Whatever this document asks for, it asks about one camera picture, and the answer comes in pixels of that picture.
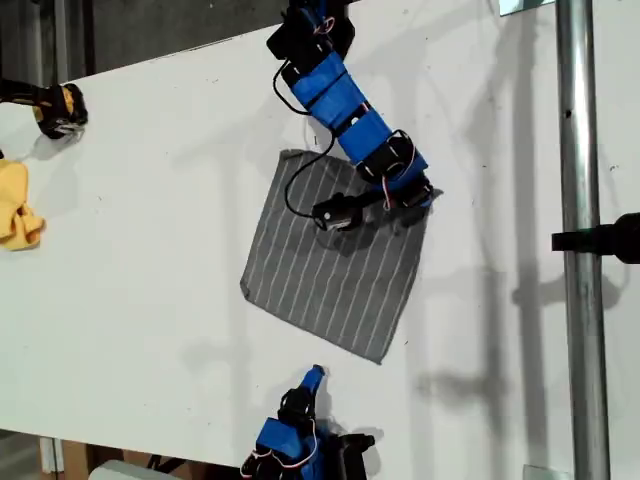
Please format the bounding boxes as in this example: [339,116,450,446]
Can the white table leg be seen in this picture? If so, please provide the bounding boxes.
[39,437,65,474]

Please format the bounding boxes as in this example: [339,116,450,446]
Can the black clamp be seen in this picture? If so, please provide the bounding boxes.
[551,212,640,265]

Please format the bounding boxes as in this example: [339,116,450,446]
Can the steel post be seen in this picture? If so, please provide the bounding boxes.
[554,0,612,480]

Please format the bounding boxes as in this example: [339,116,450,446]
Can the black camera cable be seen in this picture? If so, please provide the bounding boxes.
[272,59,339,219]

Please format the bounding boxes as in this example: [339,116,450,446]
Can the yellow cloth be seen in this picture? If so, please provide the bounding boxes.
[0,158,47,251]

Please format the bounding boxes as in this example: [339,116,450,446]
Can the grey striped towel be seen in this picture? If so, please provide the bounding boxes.
[238,148,445,366]

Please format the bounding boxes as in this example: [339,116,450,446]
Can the black camera box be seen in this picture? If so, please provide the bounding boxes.
[312,192,401,235]
[333,433,376,480]

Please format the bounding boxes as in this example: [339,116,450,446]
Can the white box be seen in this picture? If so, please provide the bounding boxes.
[88,459,166,480]

